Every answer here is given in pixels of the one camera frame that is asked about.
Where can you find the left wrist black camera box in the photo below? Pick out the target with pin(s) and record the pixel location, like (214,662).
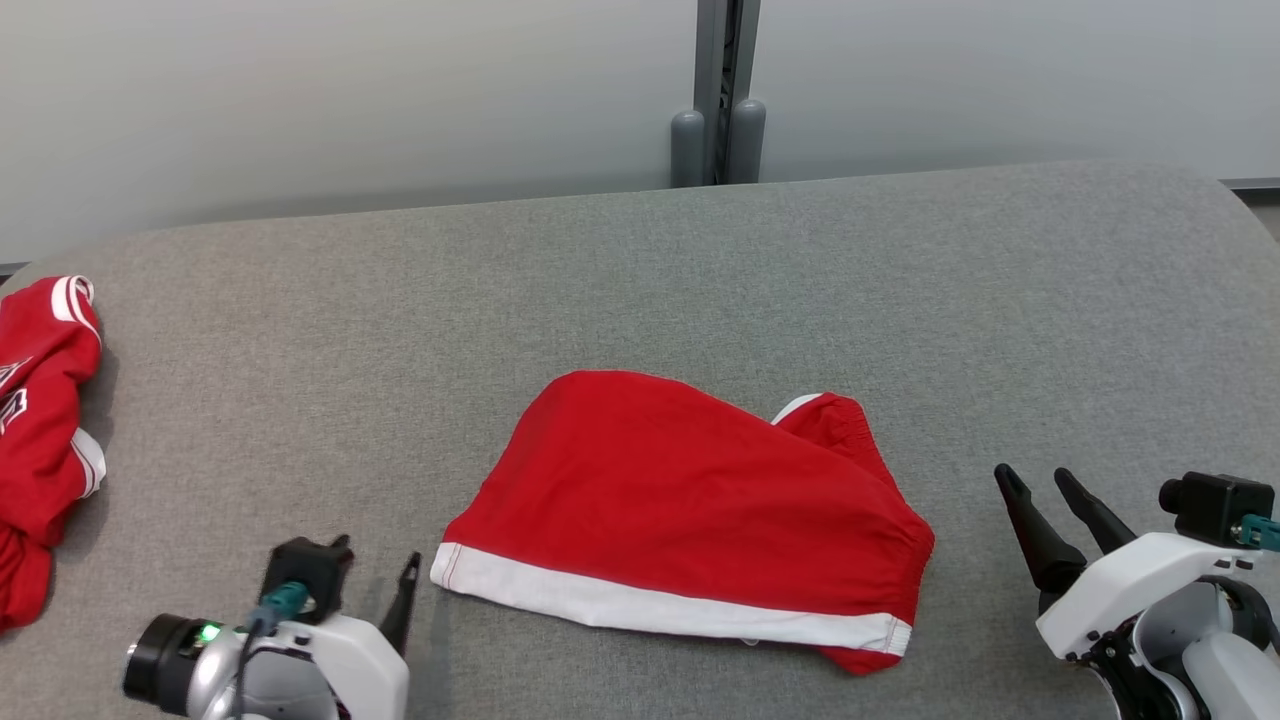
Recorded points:
(305,565)

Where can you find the red shorts with white hem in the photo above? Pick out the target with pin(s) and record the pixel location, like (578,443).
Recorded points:
(680,500)

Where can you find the grey partition post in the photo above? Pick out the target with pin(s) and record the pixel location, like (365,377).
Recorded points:
(720,80)

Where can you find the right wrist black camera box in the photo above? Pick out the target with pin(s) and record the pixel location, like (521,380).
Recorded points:
(1210,505)

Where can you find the red basketball jersey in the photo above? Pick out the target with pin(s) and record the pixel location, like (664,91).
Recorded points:
(40,420)

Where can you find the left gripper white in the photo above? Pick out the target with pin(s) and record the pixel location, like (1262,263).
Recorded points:
(365,670)

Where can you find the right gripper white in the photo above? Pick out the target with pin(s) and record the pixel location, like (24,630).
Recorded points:
(1130,585)

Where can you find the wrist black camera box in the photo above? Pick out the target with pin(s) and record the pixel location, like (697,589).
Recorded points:
(305,565)
(1210,505)

